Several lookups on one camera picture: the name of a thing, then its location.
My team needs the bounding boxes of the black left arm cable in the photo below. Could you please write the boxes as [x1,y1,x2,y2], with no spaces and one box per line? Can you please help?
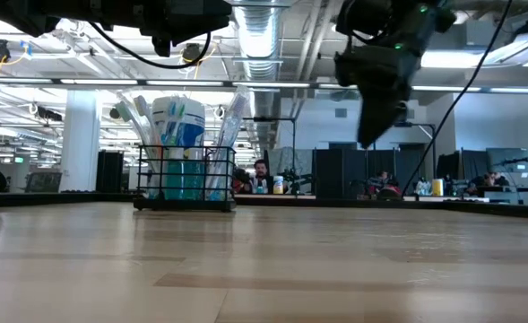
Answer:
[88,22,213,71]

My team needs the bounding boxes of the black wire caddy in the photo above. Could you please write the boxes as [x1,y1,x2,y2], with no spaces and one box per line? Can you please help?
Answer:
[132,144,238,213]

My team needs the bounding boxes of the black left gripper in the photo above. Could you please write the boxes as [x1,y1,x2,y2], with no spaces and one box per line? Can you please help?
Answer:
[137,0,233,58]

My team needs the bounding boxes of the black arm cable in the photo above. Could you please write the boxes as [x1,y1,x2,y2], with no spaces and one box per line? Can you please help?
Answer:
[88,22,213,71]
[402,0,515,196]

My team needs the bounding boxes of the long overhead light bar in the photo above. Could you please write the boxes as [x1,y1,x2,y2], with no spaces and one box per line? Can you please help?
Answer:
[0,76,528,94]

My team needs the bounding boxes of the grey background monitor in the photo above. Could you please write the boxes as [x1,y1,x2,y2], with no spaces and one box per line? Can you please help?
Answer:
[485,146,528,174]

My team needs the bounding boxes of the silver ribbed air duct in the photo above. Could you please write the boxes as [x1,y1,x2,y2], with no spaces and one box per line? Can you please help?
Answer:
[231,0,287,149]

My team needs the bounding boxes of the packaged toothbrushes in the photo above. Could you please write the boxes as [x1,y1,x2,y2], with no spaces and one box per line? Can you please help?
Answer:
[113,92,162,201]

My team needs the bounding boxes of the black cabinet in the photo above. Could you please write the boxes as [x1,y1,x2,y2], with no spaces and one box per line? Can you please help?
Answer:
[95,150,126,194]

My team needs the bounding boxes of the black partition panel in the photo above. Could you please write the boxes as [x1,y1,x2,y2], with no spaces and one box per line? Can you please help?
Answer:
[312,148,368,200]

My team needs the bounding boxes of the black aluminium table frame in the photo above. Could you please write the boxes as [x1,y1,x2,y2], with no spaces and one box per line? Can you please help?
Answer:
[0,190,528,219]

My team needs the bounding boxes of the white blue wipes canister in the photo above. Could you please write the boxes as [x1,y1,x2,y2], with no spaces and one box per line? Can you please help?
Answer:
[151,95,206,201]

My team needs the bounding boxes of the white pillar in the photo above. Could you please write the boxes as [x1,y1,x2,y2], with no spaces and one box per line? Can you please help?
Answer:
[58,89,102,193]

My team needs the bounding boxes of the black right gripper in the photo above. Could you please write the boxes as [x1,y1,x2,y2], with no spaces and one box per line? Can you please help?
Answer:
[333,41,421,151]

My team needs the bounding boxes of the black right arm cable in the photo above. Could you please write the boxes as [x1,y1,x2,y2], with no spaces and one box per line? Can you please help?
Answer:
[402,0,515,196]

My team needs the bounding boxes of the black background rig frame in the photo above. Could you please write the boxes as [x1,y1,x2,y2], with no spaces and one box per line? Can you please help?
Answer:
[229,116,298,195]
[406,121,437,180]

